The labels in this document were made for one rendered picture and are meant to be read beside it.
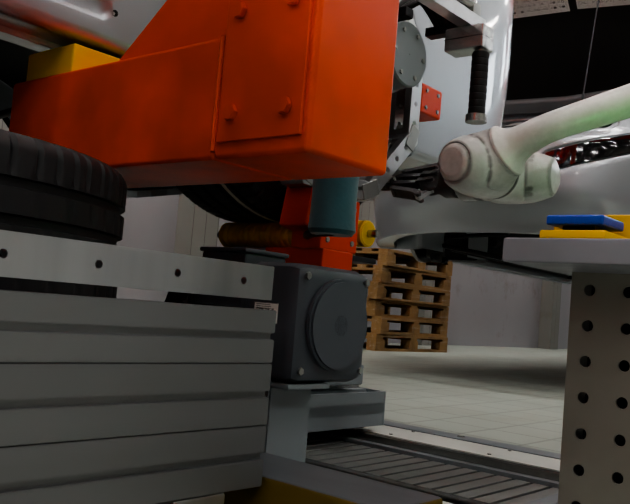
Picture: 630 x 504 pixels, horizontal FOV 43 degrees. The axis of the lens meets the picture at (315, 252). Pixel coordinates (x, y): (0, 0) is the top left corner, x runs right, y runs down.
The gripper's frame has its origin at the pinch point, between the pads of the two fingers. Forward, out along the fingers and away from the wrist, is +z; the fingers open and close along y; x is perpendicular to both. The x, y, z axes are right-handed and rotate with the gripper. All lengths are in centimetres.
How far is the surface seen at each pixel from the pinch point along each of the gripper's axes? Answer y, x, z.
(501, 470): -44, -37, -37
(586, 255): -56, 26, -72
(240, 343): -81, 32, -39
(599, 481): -65, -3, -70
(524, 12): 311, -89, 112
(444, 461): -45, -36, -25
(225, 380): -85, 31, -39
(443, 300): 374, -391, 309
